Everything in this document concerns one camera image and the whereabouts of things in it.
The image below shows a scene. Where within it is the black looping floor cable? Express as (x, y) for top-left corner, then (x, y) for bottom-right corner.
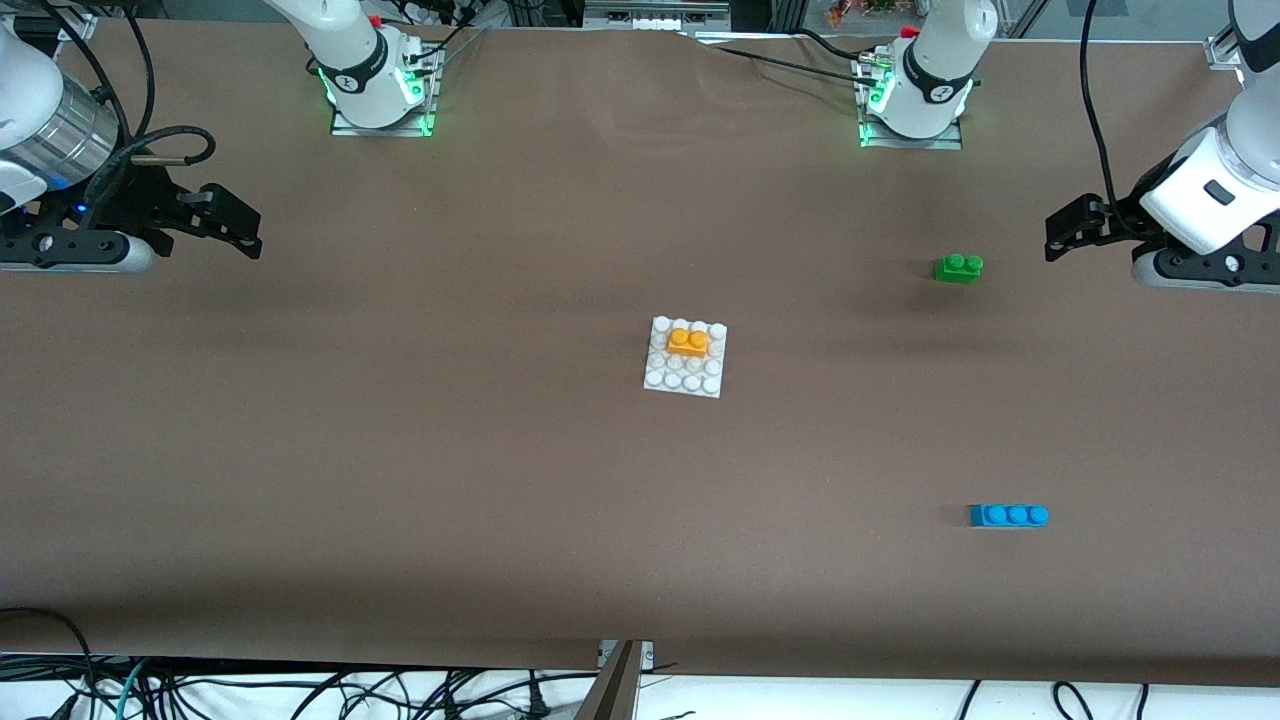
(0, 607), (96, 720)

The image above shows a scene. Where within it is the aluminium profile post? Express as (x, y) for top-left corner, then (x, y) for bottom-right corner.
(573, 640), (643, 720)

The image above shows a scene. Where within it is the white studded base plate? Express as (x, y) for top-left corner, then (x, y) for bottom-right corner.
(642, 316), (729, 400)

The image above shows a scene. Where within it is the long black table cable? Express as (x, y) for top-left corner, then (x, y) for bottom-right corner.
(690, 33), (881, 79)

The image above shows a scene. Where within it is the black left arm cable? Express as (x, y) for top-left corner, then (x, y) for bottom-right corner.
(1080, 0), (1117, 206)

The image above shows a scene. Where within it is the black base power cable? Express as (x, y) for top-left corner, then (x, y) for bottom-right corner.
(405, 15), (493, 76)

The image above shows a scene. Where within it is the short black table cable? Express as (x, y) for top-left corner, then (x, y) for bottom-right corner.
(795, 28), (881, 59)

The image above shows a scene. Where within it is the blue three-stud block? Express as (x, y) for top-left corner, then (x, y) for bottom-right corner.
(969, 504), (1050, 529)

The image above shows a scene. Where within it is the orange toy pile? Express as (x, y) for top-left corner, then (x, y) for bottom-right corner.
(826, 0), (901, 26)

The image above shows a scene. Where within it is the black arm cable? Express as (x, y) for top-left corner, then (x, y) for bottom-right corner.
(40, 10), (216, 216)
(1080, 0), (1117, 206)

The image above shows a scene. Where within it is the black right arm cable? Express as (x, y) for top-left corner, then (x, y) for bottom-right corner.
(40, 10), (216, 216)

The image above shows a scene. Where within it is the brown table cover sheet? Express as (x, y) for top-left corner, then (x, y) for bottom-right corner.
(0, 20), (1280, 689)

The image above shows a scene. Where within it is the teal floor cable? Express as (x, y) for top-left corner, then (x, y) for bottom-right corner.
(112, 657), (151, 720)

